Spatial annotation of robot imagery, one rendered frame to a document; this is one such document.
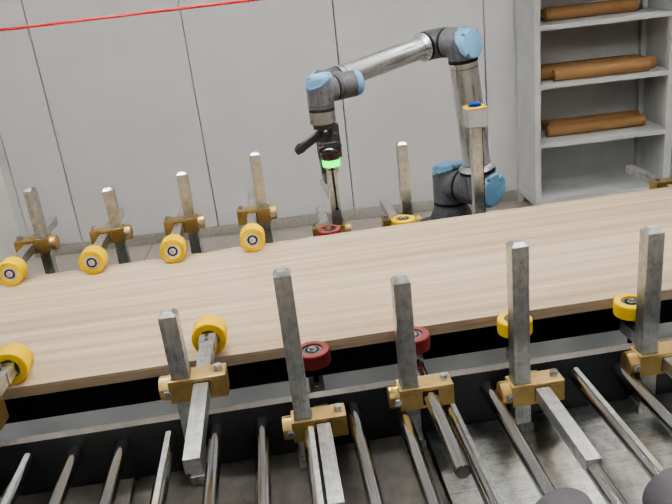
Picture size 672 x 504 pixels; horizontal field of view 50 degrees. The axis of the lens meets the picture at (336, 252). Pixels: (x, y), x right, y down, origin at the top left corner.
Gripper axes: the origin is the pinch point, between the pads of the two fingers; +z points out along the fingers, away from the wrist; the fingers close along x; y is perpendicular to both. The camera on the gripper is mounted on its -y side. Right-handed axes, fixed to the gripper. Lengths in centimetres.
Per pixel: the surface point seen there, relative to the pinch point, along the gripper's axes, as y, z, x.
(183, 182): -47.4, -8.5, -9.3
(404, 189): 26.9, 4.4, -9.5
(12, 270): -101, 6, -32
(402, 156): 27.1, -7.3, -9.5
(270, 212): -20.2, 5.8, -10.1
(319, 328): -11, 11, -92
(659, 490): 39, 18, -155
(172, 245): -51, 5, -32
